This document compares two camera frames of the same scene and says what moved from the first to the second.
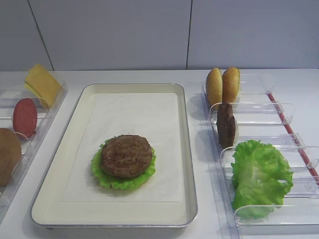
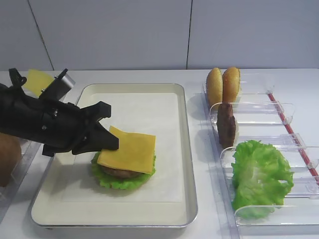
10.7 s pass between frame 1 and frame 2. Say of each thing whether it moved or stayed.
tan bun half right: stayed
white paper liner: stayed
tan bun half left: stayed
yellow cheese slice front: moved
